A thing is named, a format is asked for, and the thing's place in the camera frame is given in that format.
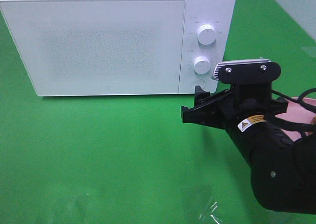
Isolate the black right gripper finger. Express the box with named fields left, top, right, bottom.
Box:
left=194, top=86, right=231, bottom=105
left=180, top=102, right=217, bottom=125

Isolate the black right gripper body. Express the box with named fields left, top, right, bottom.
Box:
left=207, top=83, right=288, bottom=133

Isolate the round microwave door button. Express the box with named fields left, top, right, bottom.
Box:
left=190, top=79, right=205, bottom=90

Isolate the pink round plate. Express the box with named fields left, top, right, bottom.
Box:
left=276, top=97, right=316, bottom=141

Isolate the white microwave door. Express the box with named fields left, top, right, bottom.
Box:
left=0, top=0, right=185, bottom=96

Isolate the burger with lettuce and cheese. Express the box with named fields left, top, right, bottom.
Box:
left=311, top=116, right=316, bottom=125

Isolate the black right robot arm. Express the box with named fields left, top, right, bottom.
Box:
left=181, top=83, right=316, bottom=214

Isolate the lower white microwave knob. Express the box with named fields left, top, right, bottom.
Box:
left=194, top=56, right=211, bottom=74

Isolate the white microwave knob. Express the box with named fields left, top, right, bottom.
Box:
left=194, top=56, right=211, bottom=74
left=197, top=23, right=217, bottom=45

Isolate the upper white microwave knob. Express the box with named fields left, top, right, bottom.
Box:
left=197, top=23, right=217, bottom=45

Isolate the clear tape piece on table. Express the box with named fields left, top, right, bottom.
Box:
left=198, top=202, right=223, bottom=224

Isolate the white microwave oven body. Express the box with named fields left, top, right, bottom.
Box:
left=0, top=0, right=235, bottom=94

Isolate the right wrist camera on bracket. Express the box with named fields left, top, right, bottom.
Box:
left=212, top=59, right=281, bottom=85

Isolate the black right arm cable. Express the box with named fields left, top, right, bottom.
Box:
left=265, top=88, right=316, bottom=138

